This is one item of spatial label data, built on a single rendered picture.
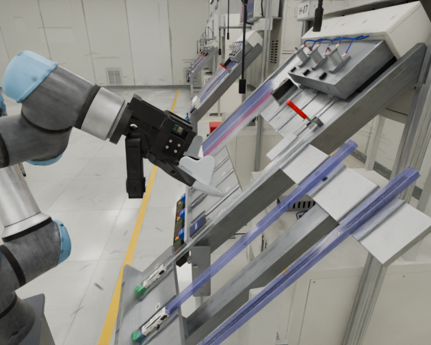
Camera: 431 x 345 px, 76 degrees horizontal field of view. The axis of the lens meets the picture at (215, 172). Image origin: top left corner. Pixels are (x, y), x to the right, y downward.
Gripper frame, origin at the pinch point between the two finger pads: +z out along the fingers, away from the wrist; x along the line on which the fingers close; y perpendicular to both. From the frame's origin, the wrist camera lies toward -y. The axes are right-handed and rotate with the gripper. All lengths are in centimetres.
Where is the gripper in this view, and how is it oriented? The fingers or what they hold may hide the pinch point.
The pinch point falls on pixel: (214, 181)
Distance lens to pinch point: 53.1
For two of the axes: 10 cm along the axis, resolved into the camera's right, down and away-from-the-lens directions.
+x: -2.1, -4.0, 8.9
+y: 5.1, -8.2, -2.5
